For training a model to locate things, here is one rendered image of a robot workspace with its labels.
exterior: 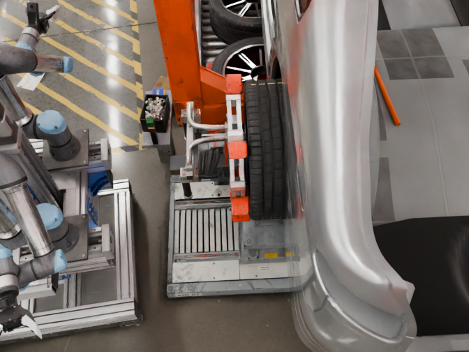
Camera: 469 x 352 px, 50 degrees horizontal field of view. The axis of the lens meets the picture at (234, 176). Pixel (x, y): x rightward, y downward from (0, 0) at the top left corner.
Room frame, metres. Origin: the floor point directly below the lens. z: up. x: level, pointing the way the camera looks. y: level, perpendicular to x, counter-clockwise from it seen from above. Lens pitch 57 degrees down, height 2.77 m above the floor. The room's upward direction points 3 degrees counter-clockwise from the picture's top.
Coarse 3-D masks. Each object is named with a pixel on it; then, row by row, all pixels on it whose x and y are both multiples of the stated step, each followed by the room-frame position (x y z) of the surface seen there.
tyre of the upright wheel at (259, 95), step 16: (272, 80) 1.57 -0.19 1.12; (256, 96) 1.44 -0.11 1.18; (272, 96) 1.43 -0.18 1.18; (256, 112) 1.35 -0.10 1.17; (272, 112) 1.34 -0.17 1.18; (256, 128) 1.28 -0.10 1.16; (272, 128) 1.28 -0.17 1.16; (256, 144) 1.22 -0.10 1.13; (272, 144) 1.22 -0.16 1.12; (256, 160) 1.17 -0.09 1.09; (272, 160) 1.17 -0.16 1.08; (256, 176) 1.12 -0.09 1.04; (272, 176) 1.12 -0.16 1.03; (256, 192) 1.09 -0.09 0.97; (272, 192) 1.09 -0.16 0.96; (256, 208) 1.06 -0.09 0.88; (272, 208) 1.07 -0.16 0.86
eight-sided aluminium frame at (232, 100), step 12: (228, 96) 1.50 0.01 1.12; (240, 96) 1.50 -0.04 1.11; (228, 108) 1.43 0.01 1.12; (240, 108) 1.42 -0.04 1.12; (228, 120) 1.36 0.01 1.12; (240, 120) 1.36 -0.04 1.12; (228, 132) 1.30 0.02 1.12; (240, 132) 1.29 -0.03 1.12; (240, 168) 1.18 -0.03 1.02; (240, 180) 1.14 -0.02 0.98; (240, 192) 1.30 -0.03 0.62
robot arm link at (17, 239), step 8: (0, 200) 0.95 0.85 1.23; (0, 208) 0.93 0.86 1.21; (8, 208) 0.96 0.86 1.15; (0, 216) 0.91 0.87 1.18; (8, 216) 0.93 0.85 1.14; (0, 224) 0.90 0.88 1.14; (8, 224) 0.92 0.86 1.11; (16, 224) 0.93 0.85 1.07; (0, 232) 0.90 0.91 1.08; (8, 232) 0.90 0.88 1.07; (16, 232) 0.91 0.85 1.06; (0, 240) 0.89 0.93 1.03; (8, 240) 0.89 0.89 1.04; (16, 240) 0.89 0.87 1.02; (24, 240) 0.90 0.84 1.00; (0, 248) 0.87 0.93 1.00; (8, 248) 0.88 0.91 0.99; (16, 248) 0.89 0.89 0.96
